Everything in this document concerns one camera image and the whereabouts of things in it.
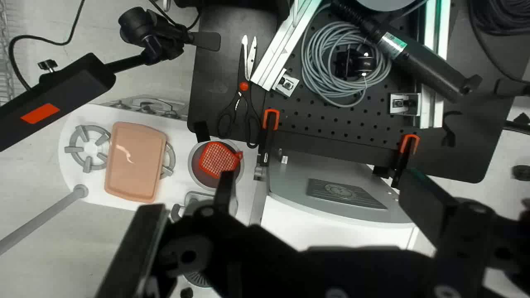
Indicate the white toy kitchen counter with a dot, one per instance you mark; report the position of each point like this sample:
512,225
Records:
83,182

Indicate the metal bracket plate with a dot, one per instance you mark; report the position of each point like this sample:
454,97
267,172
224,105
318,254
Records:
403,102
287,82

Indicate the black camera mount head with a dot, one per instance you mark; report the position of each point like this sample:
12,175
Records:
143,26

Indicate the aluminium extrusion bar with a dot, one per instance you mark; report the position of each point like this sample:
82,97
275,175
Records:
282,46
436,21

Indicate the black scissors orange pivot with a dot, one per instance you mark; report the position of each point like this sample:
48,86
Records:
242,86

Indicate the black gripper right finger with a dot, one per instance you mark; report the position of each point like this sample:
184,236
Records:
423,203

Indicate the black pegboard table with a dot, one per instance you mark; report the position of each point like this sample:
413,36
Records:
332,124

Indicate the pink plastic tray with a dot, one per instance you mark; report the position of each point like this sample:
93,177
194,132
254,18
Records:
135,162

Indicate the white toy kitchen cabinet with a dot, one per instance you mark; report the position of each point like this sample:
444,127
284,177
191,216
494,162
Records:
287,220

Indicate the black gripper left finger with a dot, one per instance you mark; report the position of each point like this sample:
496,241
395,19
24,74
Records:
133,253

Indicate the small black block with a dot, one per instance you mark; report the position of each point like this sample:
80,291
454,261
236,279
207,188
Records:
202,130

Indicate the black cylinder teal band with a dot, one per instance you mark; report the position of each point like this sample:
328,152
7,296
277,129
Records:
419,54

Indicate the grey toy stove burner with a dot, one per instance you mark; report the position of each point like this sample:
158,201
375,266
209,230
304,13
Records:
169,158
70,149

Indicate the black bar with orange tape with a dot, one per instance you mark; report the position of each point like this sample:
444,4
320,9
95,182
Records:
50,99

